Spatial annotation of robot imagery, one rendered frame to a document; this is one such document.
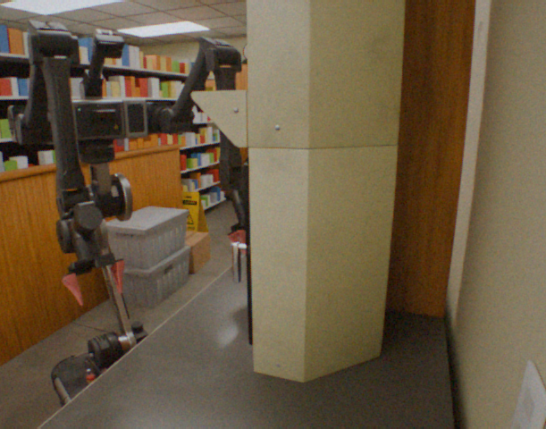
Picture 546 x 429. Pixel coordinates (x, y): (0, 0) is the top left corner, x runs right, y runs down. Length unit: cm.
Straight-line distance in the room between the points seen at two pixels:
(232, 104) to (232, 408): 56
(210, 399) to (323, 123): 56
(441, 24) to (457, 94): 16
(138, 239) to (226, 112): 234
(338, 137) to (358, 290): 31
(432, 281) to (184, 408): 69
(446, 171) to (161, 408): 82
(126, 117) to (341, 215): 109
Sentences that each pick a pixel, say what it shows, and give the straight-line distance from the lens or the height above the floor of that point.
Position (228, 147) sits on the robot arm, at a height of 136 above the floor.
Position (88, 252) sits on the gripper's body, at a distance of 102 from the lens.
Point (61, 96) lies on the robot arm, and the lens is 104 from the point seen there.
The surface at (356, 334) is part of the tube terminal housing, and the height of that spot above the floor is 102.
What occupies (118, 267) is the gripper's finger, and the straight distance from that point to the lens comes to 102.
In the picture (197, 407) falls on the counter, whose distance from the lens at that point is 81.
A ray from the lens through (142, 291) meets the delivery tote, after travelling 317.
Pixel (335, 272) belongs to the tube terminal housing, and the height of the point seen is 117.
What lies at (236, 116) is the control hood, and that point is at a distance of 71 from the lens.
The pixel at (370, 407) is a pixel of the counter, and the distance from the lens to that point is 82.
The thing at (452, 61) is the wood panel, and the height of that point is 159.
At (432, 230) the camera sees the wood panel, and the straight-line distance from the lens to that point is 106.
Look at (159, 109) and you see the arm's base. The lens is 163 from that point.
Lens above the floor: 148
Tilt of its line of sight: 15 degrees down
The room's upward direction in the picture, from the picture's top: straight up
